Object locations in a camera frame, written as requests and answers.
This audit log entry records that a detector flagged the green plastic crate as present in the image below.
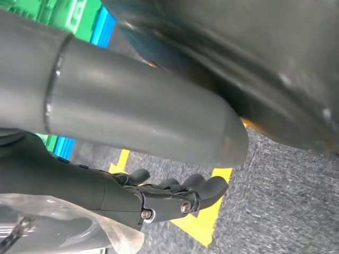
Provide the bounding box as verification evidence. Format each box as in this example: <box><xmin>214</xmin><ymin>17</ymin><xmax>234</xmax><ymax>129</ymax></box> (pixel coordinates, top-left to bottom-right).
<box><xmin>36</xmin><ymin>134</ymin><xmax>58</xmax><ymax>152</ymax></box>
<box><xmin>0</xmin><ymin>0</ymin><xmax>103</xmax><ymax>43</ymax></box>

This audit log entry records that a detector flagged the yellow tape square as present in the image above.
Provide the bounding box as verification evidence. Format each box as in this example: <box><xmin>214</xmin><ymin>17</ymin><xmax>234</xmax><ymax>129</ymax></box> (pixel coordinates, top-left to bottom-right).
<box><xmin>108</xmin><ymin>119</ymin><xmax>248</xmax><ymax>248</ymax></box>

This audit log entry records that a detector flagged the blue metal shelf rack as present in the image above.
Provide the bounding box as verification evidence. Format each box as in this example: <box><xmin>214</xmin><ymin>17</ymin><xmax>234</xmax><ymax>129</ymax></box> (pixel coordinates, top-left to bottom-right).
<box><xmin>54</xmin><ymin>5</ymin><xmax>117</xmax><ymax>161</ymax></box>

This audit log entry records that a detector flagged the dark grey robot body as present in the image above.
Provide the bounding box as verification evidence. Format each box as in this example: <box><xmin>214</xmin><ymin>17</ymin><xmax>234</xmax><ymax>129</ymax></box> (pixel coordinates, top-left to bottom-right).
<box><xmin>101</xmin><ymin>0</ymin><xmax>339</xmax><ymax>155</ymax></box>

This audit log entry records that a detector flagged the shiny silver curved cover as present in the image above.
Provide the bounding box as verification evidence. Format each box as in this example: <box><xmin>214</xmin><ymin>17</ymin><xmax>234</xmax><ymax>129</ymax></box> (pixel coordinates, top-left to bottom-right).
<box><xmin>0</xmin><ymin>193</ymin><xmax>145</xmax><ymax>254</ymax></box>

